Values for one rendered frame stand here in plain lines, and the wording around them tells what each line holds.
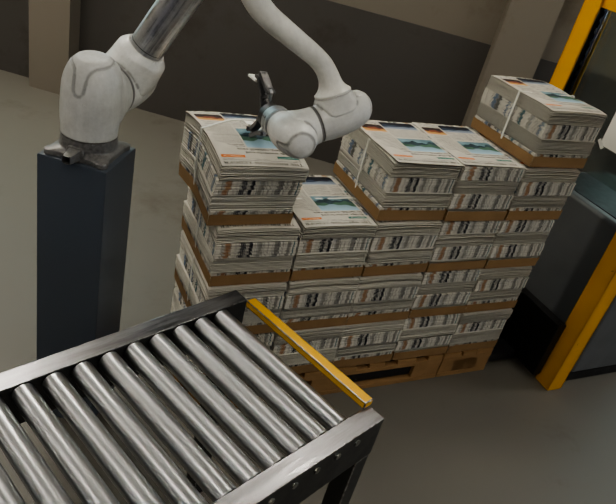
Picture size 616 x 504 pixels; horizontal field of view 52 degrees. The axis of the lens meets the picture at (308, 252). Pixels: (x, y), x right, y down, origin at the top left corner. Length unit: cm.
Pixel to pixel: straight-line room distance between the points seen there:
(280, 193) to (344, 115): 38
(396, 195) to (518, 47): 232
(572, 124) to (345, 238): 94
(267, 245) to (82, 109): 70
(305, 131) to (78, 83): 60
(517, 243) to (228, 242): 125
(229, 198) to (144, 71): 43
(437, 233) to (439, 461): 89
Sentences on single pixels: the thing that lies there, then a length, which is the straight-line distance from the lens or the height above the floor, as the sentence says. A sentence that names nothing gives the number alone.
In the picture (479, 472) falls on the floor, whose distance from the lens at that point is 268.
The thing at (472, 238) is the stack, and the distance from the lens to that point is 253.
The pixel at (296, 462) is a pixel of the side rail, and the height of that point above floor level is 80.
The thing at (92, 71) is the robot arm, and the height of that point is 125.
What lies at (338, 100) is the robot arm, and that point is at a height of 132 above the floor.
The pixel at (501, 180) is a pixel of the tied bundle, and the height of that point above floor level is 101.
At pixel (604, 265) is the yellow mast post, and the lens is 296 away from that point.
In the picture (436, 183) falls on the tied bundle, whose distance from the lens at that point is 228.
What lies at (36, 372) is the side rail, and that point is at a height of 80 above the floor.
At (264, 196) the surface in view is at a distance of 196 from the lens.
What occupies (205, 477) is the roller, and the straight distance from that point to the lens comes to 131.
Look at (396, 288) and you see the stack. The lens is 244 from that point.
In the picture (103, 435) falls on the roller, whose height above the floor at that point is 80.
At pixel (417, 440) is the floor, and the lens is 267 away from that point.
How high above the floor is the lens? 182
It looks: 31 degrees down
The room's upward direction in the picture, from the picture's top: 15 degrees clockwise
